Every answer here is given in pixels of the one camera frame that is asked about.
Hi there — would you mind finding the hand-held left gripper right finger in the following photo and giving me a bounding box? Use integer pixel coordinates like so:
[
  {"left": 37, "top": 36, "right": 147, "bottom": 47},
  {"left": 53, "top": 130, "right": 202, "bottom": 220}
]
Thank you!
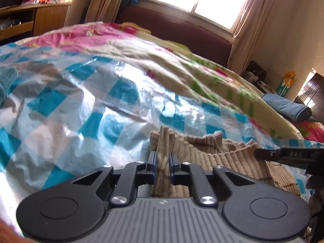
[{"left": 169, "top": 152, "right": 256, "bottom": 206}]

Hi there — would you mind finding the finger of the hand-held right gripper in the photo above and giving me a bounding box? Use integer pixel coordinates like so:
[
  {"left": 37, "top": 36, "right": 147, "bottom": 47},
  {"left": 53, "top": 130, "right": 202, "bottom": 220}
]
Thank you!
[{"left": 254, "top": 145, "right": 324, "bottom": 168}]

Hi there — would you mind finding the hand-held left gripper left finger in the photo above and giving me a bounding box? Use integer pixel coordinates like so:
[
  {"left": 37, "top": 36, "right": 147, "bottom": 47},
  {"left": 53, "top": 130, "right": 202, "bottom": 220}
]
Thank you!
[{"left": 72, "top": 151, "right": 159, "bottom": 206}]

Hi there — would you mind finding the beige striped knit sweater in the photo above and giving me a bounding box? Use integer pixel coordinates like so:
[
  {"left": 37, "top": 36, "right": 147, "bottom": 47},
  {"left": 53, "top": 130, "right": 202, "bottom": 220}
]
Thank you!
[{"left": 149, "top": 126, "right": 302, "bottom": 198}]

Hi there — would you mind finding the blue roll pillow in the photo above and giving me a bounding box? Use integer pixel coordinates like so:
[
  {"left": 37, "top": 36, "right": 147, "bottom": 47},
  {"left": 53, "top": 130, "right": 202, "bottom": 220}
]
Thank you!
[{"left": 261, "top": 93, "right": 312, "bottom": 122}]

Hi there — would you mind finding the black box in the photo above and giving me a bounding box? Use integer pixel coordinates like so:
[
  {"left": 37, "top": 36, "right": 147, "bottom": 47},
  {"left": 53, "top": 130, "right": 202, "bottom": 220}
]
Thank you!
[{"left": 242, "top": 60, "right": 268, "bottom": 82}]

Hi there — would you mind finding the blue white checked plastic sheet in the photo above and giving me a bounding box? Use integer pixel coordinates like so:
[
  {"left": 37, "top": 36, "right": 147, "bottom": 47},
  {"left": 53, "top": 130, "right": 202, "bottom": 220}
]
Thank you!
[{"left": 0, "top": 40, "right": 324, "bottom": 208}]

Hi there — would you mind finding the floral bedsheet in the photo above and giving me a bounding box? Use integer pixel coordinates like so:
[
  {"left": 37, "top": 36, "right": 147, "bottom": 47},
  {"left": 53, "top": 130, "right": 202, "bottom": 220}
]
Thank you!
[{"left": 25, "top": 21, "right": 324, "bottom": 144}]

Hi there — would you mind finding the maroon sofa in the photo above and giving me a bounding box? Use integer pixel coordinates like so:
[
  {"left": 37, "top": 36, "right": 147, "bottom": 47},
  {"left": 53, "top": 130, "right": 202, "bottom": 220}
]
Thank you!
[{"left": 118, "top": 4, "right": 234, "bottom": 67}]

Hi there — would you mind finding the beige curtain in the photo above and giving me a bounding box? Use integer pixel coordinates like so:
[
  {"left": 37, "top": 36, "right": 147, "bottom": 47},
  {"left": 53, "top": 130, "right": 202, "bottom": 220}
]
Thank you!
[
  {"left": 227, "top": 0, "right": 288, "bottom": 74},
  {"left": 85, "top": 0, "right": 132, "bottom": 24}
]

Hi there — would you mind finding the blue towel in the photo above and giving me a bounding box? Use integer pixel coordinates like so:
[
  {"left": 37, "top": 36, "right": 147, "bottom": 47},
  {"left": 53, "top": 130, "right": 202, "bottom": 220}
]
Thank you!
[{"left": 0, "top": 68, "right": 19, "bottom": 105}]

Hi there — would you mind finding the bright window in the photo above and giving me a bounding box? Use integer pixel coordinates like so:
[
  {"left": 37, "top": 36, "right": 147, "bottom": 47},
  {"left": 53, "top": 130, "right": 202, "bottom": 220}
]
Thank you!
[{"left": 146, "top": 0, "right": 254, "bottom": 30}]

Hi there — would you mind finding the wooden cabinet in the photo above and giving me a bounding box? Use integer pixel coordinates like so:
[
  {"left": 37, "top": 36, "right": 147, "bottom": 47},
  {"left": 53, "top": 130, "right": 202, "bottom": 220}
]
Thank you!
[{"left": 0, "top": 2, "right": 70, "bottom": 43}]

